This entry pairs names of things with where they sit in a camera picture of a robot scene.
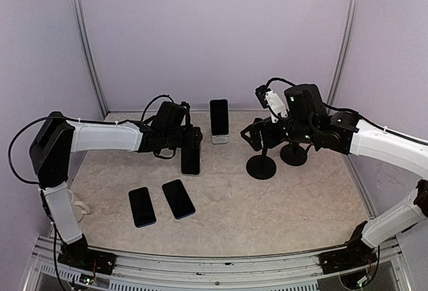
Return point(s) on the black phone blue edge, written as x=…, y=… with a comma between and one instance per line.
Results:
x=141, y=207
x=178, y=199

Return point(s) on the aluminium front rail frame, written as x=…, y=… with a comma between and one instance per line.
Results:
x=137, y=271

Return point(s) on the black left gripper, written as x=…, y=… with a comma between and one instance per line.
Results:
x=194, y=136

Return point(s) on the right aluminium corner post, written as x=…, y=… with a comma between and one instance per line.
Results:
x=343, y=51

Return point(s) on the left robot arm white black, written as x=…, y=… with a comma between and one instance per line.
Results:
x=60, y=136

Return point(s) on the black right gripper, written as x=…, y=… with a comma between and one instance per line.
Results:
x=255, y=127

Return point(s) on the black phone blue edge right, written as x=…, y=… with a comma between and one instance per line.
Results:
x=178, y=199

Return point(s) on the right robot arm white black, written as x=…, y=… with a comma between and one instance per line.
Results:
x=302, y=118

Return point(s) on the black round-base stand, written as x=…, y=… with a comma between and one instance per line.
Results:
x=261, y=167
x=293, y=154

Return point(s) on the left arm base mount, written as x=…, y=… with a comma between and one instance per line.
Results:
x=79, y=255

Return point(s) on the aluminium corner post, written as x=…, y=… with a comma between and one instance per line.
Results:
x=89, y=58
x=343, y=51

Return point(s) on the black round-base stand front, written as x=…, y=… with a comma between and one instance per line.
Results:
x=261, y=167

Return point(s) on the black round-base stand rear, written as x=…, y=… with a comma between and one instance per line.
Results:
x=293, y=154

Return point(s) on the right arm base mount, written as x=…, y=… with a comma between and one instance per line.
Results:
x=355, y=254

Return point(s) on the white folding phone stand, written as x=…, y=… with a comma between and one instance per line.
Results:
x=220, y=139

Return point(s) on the cream ceramic mug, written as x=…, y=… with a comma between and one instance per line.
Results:
x=79, y=208

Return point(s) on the black phone blue edge left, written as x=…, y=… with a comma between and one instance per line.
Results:
x=141, y=207

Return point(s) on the black phone silver edge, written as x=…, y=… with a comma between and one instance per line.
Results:
x=219, y=117

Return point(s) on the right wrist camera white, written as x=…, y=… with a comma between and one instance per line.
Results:
x=270, y=100

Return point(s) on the left aluminium corner post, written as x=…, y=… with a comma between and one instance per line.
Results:
x=89, y=58

